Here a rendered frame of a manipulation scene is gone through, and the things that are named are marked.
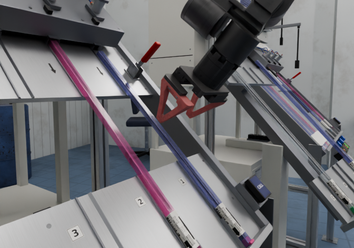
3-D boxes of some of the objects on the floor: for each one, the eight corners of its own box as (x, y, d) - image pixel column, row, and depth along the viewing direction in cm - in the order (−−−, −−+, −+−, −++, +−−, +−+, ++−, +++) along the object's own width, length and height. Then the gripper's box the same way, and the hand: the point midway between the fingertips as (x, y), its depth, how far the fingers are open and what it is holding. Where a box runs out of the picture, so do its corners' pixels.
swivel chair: (175, 155, 414) (175, 75, 403) (160, 167, 351) (160, 72, 340) (133, 152, 433) (131, 75, 422) (111, 163, 370) (109, 73, 359)
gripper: (221, 64, 39) (161, 136, 46) (255, 70, 51) (204, 127, 58) (192, 34, 42) (139, 107, 49) (230, 46, 53) (184, 103, 60)
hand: (177, 115), depth 53 cm, fingers open, 9 cm apart
